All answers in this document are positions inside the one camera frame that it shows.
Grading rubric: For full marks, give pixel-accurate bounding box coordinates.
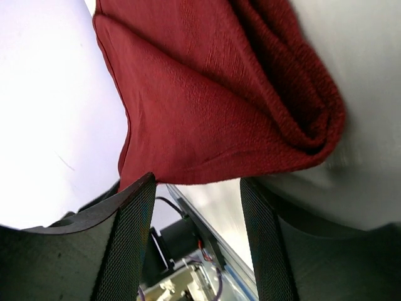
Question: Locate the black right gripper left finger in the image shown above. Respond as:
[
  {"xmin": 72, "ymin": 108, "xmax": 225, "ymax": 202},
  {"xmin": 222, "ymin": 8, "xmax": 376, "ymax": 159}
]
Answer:
[{"xmin": 1, "ymin": 173, "xmax": 156, "ymax": 300}]

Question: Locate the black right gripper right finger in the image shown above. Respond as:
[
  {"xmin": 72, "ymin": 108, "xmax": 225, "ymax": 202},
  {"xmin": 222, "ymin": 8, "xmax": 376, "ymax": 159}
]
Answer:
[{"xmin": 240, "ymin": 178, "xmax": 400, "ymax": 300}]

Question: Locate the dark red cloth napkin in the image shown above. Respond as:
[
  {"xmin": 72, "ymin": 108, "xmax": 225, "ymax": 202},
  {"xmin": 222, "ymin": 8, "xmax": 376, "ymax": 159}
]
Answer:
[{"xmin": 93, "ymin": 1, "xmax": 345, "ymax": 189}]

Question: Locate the aluminium front rail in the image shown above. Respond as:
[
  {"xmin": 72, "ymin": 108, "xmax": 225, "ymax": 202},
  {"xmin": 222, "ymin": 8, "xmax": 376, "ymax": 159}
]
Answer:
[{"xmin": 167, "ymin": 179, "xmax": 258, "ymax": 300}]

